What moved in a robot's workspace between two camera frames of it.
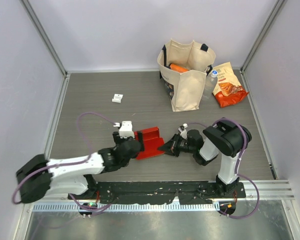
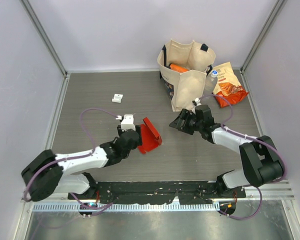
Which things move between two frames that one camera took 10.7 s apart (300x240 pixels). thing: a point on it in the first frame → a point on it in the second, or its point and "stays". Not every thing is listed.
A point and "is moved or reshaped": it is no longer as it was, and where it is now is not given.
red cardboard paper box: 151,141 is moved or reshaped
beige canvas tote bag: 185,89 stays
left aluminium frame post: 57,56 stays
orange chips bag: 229,90 stays
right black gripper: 171,147 → 185,115
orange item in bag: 178,69 stays
